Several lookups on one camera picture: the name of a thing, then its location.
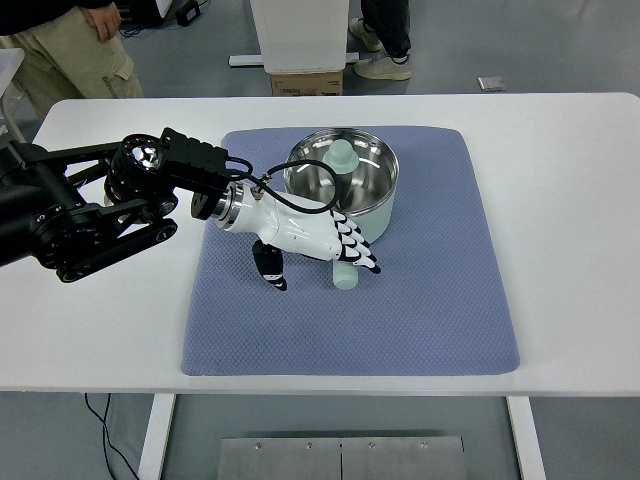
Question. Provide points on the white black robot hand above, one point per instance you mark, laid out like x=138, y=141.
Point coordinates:
x=288, y=223

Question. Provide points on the green pot with handle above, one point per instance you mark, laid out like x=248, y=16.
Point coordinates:
x=372, y=226

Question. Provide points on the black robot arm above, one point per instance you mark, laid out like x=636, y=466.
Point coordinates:
x=80, y=210

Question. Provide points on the glass lid green knob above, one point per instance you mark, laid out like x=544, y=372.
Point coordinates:
x=353, y=165

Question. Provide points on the blue quilted mat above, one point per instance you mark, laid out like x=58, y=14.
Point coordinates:
x=438, y=307

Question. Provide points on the cardboard box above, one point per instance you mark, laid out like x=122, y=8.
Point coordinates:
x=307, y=84

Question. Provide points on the white cabinet on floor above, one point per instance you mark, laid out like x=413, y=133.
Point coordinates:
x=299, y=37

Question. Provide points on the person in dark trousers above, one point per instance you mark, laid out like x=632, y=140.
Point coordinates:
x=384, y=29

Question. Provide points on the grey floor tile plate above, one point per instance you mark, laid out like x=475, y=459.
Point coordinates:
x=491, y=84

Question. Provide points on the left white table leg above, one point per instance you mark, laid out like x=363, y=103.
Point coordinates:
x=157, y=437

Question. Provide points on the white table leg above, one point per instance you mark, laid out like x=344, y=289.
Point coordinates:
x=157, y=437
x=525, y=438

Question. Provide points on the black equipment case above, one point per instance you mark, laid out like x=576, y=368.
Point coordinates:
x=157, y=12

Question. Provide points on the right white table leg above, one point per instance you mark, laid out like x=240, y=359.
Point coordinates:
x=525, y=438

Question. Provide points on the person in beige trousers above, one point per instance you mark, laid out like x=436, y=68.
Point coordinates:
x=72, y=51

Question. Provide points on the white side table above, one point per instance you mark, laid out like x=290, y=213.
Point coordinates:
x=10, y=61

